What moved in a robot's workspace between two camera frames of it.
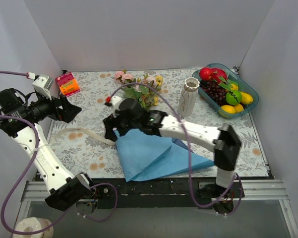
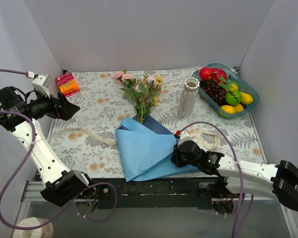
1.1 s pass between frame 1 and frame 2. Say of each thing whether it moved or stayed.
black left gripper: stayed
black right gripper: moved
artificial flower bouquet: stayed
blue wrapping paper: stayed
